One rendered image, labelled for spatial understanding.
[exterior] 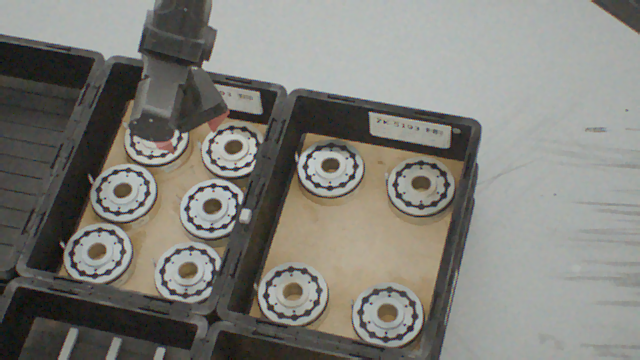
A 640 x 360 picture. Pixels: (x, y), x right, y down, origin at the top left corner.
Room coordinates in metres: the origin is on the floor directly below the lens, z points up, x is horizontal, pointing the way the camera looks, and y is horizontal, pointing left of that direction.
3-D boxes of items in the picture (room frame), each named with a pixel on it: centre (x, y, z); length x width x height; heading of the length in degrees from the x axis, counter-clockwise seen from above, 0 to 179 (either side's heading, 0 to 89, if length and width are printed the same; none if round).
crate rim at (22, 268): (0.97, 0.22, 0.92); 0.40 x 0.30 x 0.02; 158
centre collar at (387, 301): (0.73, -0.08, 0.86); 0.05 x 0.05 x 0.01
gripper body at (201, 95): (0.94, 0.15, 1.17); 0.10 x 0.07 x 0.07; 113
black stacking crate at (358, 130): (0.86, -0.06, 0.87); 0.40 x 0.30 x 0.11; 158
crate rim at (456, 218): (0.86, -0.06, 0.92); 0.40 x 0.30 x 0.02; 158
